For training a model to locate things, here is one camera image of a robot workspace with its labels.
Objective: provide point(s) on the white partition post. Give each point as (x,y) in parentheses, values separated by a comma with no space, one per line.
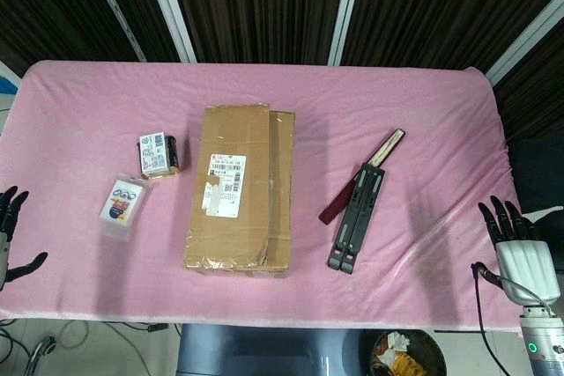
(169,10)
(346,10)
(529,37)
(114,6)

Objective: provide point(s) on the pink table cloth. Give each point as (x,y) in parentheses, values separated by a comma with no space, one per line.
(352,98)

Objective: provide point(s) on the crumpled white paper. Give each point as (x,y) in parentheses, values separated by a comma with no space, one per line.
(396,343)

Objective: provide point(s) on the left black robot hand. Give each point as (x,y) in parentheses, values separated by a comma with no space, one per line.
(5,217)

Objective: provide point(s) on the black trash bin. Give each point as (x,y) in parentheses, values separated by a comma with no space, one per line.
(429,345)

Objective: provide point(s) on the black folding stand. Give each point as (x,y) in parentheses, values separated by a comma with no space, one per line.
(359,217)

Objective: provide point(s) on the brown cardboard shipping box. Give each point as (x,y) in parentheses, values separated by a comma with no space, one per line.
(233,239)

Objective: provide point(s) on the white tissue pack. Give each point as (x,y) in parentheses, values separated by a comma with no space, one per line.
(123,204)

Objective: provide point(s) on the black and gold package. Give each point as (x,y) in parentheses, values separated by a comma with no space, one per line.
(174,151)

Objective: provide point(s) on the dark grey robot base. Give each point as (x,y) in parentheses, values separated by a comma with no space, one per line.
(264,349)

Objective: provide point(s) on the orange wrapper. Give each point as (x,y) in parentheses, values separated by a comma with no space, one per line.
(407,367)

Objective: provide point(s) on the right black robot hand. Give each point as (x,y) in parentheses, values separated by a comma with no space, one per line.
(526,266)

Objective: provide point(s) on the small white blue carton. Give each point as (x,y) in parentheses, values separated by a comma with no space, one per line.
(153,153)

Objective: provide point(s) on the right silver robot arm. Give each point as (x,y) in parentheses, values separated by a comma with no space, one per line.
(544,345)

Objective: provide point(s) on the dark red flat box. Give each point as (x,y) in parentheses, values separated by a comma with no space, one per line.
(390,145)

